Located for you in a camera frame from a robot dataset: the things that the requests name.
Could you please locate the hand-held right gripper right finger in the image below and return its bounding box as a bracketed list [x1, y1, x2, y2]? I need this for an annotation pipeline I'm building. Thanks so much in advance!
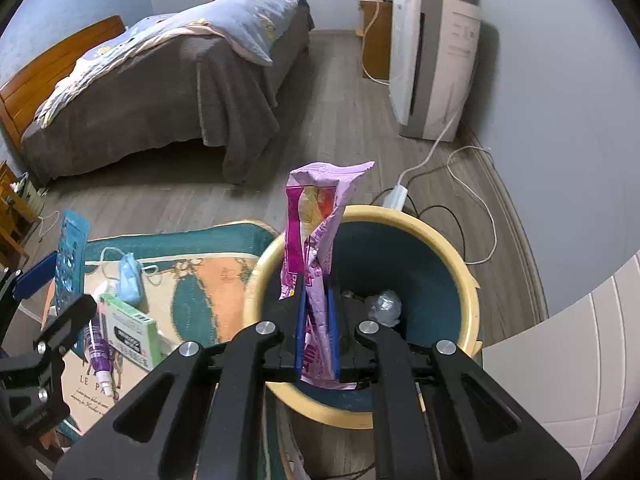
[325, 280, 583, 480]

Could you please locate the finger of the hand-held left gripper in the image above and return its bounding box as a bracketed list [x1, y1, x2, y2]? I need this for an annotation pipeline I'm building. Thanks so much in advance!
[32, 294, 98, 362]
[0, 251, 58, 321]

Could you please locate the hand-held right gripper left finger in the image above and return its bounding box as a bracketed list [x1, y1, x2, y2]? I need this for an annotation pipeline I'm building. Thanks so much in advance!
[52, 272, 307, 480]

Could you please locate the teal blister pack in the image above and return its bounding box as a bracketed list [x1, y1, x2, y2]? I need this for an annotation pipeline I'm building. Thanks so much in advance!
[52, 210, 91, 317]

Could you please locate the blue face mask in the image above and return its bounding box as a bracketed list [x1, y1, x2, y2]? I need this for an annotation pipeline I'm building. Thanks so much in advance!
[100, 246, 163, 307]

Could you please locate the pink snack wrapper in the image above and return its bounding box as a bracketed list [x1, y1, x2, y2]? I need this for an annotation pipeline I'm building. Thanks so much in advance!
[277, 161, 376, 391]

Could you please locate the teal bin with yellow rim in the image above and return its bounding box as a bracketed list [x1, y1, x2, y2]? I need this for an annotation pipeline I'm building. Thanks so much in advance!
[242, 205, 483, 431]

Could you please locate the purple tube with white cap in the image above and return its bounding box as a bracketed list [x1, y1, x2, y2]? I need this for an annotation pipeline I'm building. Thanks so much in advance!
[87, 317, 117, 399]

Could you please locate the clear plastic bag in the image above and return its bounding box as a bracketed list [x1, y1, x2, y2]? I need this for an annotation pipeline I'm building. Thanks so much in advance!
[365, 290, 404, 326]

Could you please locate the green and white cardboard box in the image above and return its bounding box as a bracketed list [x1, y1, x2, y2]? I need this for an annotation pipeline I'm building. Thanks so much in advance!
[97, 294, 163, 372]

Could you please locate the wooden stool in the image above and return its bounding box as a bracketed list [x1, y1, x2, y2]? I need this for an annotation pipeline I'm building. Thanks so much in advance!
[0, 160, 43, 271]

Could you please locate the teal and orange patterned mat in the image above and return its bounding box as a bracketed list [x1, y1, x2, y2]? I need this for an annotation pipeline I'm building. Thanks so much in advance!
[37, 220, 281, 436]

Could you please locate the white power strip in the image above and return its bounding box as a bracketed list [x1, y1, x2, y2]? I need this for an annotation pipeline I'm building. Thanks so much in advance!
[382, 185, 411, 211]

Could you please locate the bed with brown cover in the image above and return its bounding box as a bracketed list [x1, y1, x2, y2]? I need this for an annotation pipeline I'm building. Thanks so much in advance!
[20, 2, 316, 186]

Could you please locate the white panelled cabinet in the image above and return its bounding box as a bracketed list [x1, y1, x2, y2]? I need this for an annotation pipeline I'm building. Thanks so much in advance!
[482, 252, 640, 480]

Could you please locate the white air purifier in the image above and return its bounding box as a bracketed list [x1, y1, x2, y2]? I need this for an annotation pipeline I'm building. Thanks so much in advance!
[389, 0, 483, 142]

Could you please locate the wooden cabinet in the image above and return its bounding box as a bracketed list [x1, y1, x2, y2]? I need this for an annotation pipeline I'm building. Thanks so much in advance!
[357, 0, 394, 82]

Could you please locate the blue floral quilt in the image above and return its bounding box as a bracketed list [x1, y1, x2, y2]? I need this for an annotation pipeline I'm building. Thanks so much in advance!
[34, 0, 308, 128]

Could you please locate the thin white floor cable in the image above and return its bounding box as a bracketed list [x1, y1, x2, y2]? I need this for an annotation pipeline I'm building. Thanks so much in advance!
[30, 210, 64, 241]

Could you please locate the black cable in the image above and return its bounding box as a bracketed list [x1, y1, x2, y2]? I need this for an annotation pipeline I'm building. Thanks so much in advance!
[405, 195, 469, 266]

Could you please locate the looped white cable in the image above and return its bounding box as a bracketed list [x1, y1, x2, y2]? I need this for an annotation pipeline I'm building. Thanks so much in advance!
[447, 146, 499, 266]

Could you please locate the wooden bed frame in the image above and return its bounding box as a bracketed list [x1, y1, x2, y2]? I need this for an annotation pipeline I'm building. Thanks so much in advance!
[0, 15, 126, 146]

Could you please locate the white power cable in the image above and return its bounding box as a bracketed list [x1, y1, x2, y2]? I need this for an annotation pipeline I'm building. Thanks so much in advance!
[395, 110, 462, 196]

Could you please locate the cream cable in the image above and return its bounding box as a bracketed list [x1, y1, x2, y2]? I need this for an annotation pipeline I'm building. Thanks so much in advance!
[361, 2, 391, 84]

